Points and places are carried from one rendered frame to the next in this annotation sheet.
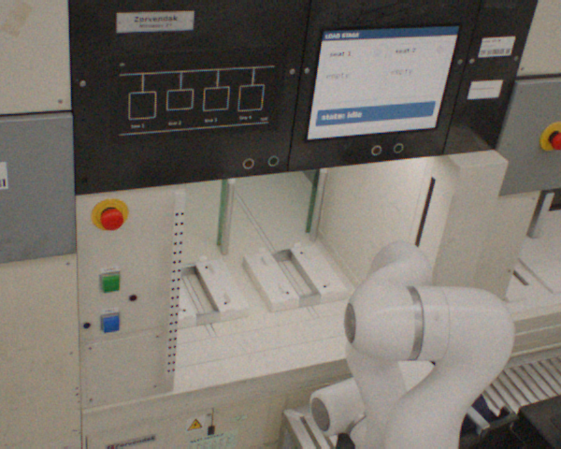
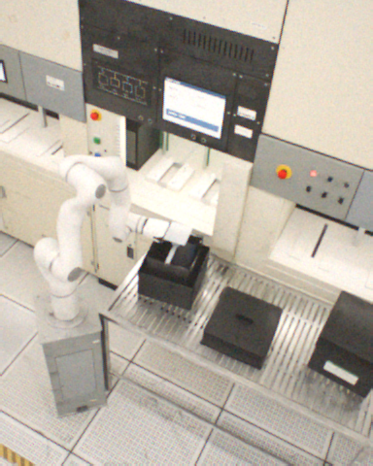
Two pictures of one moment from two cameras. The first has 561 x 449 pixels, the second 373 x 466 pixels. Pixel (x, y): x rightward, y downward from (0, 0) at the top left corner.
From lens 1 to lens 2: 1.76 m
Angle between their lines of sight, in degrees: 40
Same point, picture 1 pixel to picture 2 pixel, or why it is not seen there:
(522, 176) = (268, 184)
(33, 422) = not seen: hidden behind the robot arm
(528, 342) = (289, 281)
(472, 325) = (80, 181)
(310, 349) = (183, 216)
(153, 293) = (112, 152)
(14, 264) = (68, 117)
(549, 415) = (233, 296)
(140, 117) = (102, 83)
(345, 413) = not seen: hidden behind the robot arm
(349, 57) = (177, 90)
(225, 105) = (130, 90)
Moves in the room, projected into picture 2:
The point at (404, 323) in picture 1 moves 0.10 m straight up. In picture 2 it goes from (64, 169) to (62, 148)
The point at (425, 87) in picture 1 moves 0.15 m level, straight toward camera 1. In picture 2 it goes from (213, 117) to (181, 125)
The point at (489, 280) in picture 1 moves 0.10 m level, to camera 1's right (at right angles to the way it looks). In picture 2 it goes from (259, 231) to (274, 244)
